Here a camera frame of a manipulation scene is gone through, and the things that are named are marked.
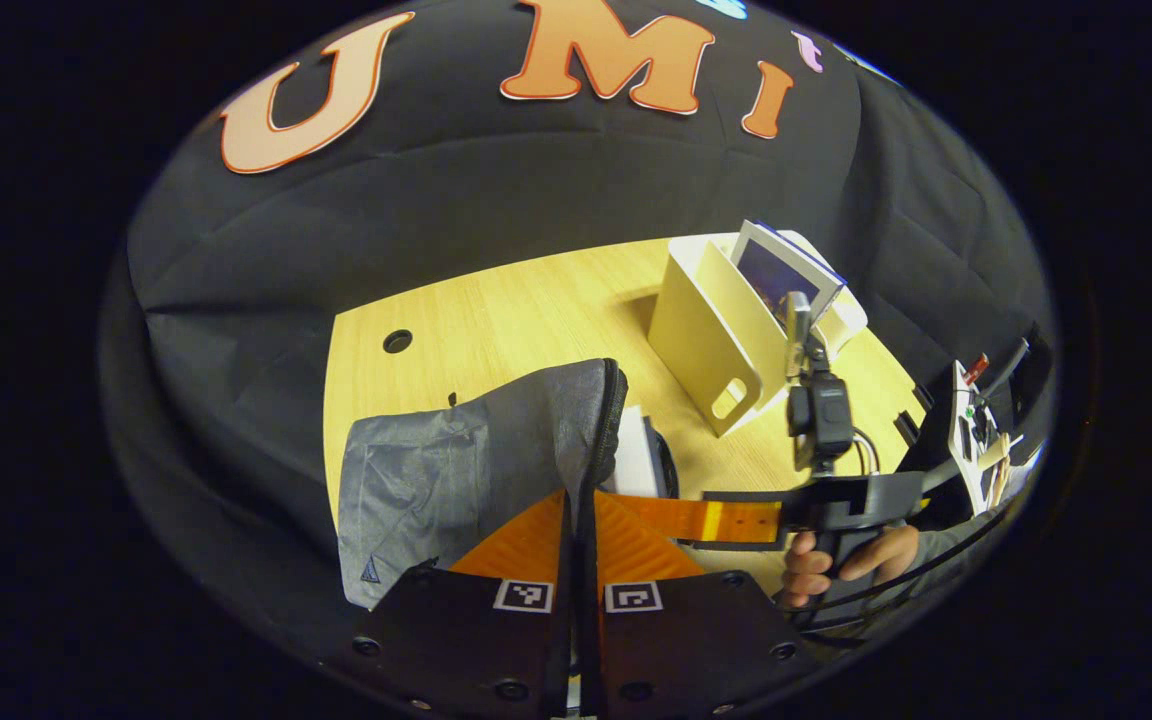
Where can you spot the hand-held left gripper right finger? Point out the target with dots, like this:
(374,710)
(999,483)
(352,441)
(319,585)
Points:
(686,650)

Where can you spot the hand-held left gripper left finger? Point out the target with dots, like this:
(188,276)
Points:
(476,650)

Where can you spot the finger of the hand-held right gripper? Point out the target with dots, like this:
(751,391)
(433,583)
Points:
(726,520)

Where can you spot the cream bookshelf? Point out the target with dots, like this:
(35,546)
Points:
(696,340)

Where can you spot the blue picture cover book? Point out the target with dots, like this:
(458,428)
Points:
(776,275)

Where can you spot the grey schoolbag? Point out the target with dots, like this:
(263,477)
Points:
(456,470)

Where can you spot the white side table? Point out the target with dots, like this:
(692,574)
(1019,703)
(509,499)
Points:
(966,435)

